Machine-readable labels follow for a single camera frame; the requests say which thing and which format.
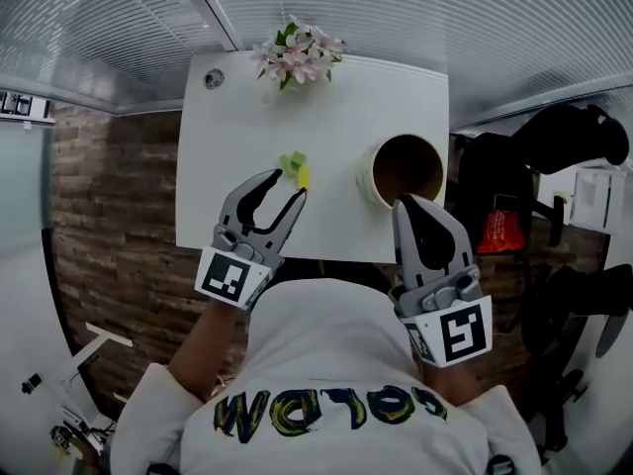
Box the pink flowers in vase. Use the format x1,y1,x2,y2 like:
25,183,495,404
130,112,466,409
249,15,347,92

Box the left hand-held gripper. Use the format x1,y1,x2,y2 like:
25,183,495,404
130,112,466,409
194,167,309,312

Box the spare gripper device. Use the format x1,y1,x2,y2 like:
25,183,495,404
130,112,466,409
48,423,108,464

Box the person's left forearm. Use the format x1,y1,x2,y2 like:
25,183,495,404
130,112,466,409
166,297,248,405

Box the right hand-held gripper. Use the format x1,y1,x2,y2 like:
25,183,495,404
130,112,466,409
388,193,495,369

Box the round paper bucket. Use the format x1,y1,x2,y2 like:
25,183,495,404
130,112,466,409
354,134,445,212

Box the person's right forearm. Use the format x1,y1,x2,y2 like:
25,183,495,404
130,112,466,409
419,361,484,408

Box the wall photo panel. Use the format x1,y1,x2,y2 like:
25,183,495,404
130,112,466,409
0,90,54,121

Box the black chair wheel base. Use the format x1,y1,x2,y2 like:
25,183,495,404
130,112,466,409
523,368,589,452

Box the white window blinds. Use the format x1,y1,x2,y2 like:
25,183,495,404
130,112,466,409
0,0,238,113
185,0,545,76
444,0,633,131

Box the person's black trousers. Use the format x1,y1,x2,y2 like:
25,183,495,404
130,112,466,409
269,257,400,296

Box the white desk frame leg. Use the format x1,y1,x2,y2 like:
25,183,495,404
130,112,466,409
73,322,135,370

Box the person's white printed shirt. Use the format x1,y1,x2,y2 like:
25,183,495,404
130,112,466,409
109,277,543,475

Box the frosted glass door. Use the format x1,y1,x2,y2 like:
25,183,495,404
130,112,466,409
0,119,55,256

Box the orange plastic bag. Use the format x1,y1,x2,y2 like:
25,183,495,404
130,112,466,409
476,209,526,255

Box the black mesh office chair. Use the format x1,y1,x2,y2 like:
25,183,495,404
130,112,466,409
518,262,633,360

